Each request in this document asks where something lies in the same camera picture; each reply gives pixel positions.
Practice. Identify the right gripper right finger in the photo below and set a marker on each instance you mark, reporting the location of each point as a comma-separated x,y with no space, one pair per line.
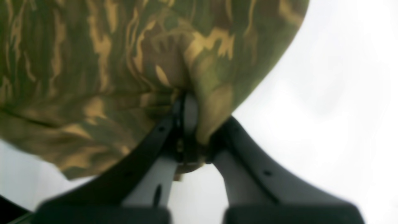
260,190

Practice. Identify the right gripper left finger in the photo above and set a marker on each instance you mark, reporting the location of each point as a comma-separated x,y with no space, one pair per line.
134,191

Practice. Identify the camouflage T-shirt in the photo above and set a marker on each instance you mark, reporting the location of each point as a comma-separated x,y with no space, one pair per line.
84,81

